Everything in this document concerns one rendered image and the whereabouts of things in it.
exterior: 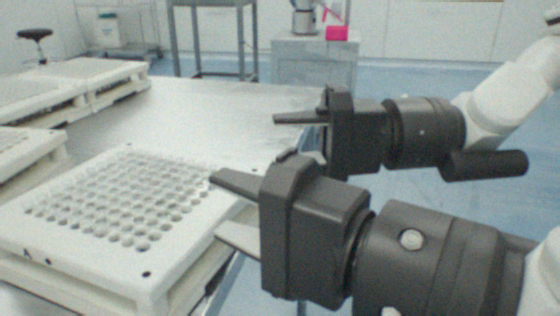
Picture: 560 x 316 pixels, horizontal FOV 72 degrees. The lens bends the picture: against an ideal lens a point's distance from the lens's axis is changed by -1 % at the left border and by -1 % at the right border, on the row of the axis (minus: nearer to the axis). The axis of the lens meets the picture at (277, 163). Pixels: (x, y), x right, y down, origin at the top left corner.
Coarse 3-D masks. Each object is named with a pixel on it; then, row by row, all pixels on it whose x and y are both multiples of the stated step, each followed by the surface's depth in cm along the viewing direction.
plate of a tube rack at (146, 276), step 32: (96, 160) 54; (224, 160) 54; (32, 192) 46; (224, 192) 46; (0, 224) 40; (32, 224) 40; (192, 224) 40; (32, 256) 38; (64, 256) 36; (96, 256) 36; (128, 256) 36; (160, 256) 36; (192, 256) 37; (128, 288) 33; (160, 288) 33
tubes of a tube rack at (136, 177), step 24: (120, 168) 50; (144, 168) 50; (168, 168) 50; (192, 168) 50; (72, 192) 45; (96, 192) 45; (120, 192) 45; (144, 192) 45; (168, 192) 45; (96, 216) 40; (120, 216) 42; (144, 216) 40
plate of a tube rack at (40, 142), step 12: (36, 132) 63; (48, 132) 63; (60, 132) 63; (24, 144) 59; (36, 144) 59; (48, 144) 60; (60, 144) 63; (0, 156) 55; (12, 156) 55; (24, 156) 56; (36, 156) 58; (0, 168) 52; (12, 168) 54; (24, 168) 56; (0, 180) 52
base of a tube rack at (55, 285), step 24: (240, 216) 50; (216, 240) 45; (0, 264) 42; (24, 264) 42; (192, 264) 42; (216, 264) 43; (48, 288) 39; (72, 288) 39; (96, 288) 39; (192, 288) 39; (96, 312) 37; (120, 312) 36
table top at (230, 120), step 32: (128, 96) 105; (160, 96) 105; (192, 96) 105; (224, 96) 105; (256, 96) 105; (288, 96) 105; (320, 96) 105; (64, 128) 84; (96, 128) 84; (128, 128) 84; (160, 128) 84; (192, 128) 84; (224, 128) 84; (256, 128) 84; (288, 128) 84; (256, 160) 70; (0, 288) 42; (224, 288) 44
